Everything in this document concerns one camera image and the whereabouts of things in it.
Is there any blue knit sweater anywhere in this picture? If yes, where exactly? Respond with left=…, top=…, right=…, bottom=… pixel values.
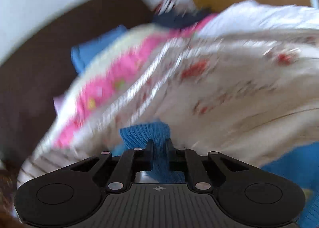
left=111, top=121, right=318, bottom=227

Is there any dark navy clothes pile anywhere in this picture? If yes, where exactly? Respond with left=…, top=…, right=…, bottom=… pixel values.
left=152, top=0, right=213, bottom=29

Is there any pink floral quilt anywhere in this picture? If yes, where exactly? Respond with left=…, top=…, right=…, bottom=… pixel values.
left=42, top=14, right=217, bottom=148

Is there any floral beige bedspread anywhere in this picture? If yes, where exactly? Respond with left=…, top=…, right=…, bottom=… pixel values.
left=17, top=1, right=318, bottom=185

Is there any dark brown headboard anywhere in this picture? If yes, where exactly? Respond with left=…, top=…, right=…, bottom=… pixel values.
left=1, top=0, right=153, bottom=172

